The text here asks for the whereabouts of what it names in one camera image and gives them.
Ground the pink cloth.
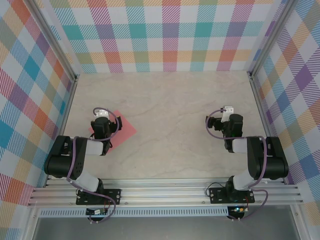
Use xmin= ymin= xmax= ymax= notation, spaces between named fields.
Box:
xmin=87 ymin=109 xmax=138 ymax=151

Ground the grey metal lower panel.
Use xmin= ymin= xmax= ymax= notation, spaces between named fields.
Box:
xmin=32 ymin=216 xmax=301 ymax=240

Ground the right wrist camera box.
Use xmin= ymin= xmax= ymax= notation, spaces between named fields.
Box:
xmin=221 ymin=105 xmax=236 ymax=123

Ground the aluminium side rail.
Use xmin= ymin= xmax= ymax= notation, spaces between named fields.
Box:
xmin=44 ymin=74 xmax=79 ymax=188
xmin=247 ymin=72 xmax=288 ymax=185

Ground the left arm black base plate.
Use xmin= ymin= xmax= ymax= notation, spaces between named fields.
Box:
xmin=75 ymin=188 xmax=123 ymax=206

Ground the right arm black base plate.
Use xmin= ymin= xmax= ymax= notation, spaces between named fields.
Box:
xmin=209 ymin=187 xmax=256 ymax=205

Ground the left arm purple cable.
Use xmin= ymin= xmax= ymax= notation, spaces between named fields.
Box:
xmin=66 ymin=107 xmax=120 ymax=224

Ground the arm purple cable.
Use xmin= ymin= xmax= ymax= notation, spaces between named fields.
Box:
xmin=205 ymin=107 xmax=268 ymax=222
xmin=66 ymin=107 xmax=120 ymax=224

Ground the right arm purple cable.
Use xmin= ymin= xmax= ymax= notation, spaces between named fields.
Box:
xmin=205 ymin=107 xmax=268 ymax=222

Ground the aluminium mounting rail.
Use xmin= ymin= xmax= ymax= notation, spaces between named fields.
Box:
xmin=27 ymin=176 xmax=305 ymax=208

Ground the aluminium corner post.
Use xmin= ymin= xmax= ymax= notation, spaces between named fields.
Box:
xmin=246 ymin=0 xmax=299 ymax=81
xmin=26 ymin=0 xmax=79 ymax=82

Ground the slotted grey cable tray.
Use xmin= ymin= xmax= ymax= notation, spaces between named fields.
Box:
xmin=39 ymin=209 xmax=230 ymax=218

